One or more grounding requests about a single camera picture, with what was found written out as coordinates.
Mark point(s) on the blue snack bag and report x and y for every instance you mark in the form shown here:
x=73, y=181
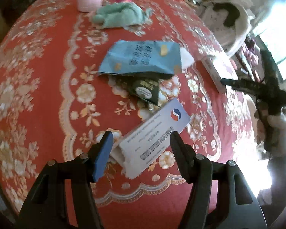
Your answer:
x=142, y=57

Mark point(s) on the right gloved hand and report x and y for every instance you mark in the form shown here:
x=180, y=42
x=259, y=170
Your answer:
x=271, y=130

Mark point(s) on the white medicine box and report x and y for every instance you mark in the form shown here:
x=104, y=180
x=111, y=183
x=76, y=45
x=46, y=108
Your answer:
x=138, y=149

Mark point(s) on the green cloth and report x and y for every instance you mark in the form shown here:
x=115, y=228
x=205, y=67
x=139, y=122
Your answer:
x=118, y=15

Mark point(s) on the chair with white coat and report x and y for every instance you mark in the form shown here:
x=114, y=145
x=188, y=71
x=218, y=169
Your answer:
x=229, y=22

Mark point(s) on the dark green sachet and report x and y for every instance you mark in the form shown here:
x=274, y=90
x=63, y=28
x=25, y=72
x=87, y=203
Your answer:
x=146, y=89

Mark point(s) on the white flat box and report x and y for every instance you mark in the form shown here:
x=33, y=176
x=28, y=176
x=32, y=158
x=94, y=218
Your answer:
x=219, y=67

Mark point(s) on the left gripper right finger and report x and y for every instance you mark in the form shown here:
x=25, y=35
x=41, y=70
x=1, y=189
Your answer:
x=220, y=196

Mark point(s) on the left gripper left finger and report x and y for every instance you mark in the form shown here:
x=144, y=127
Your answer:
x=46, y=203

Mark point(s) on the red floral tablecloth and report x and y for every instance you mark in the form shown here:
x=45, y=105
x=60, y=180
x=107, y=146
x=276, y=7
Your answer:
x=53, y=105

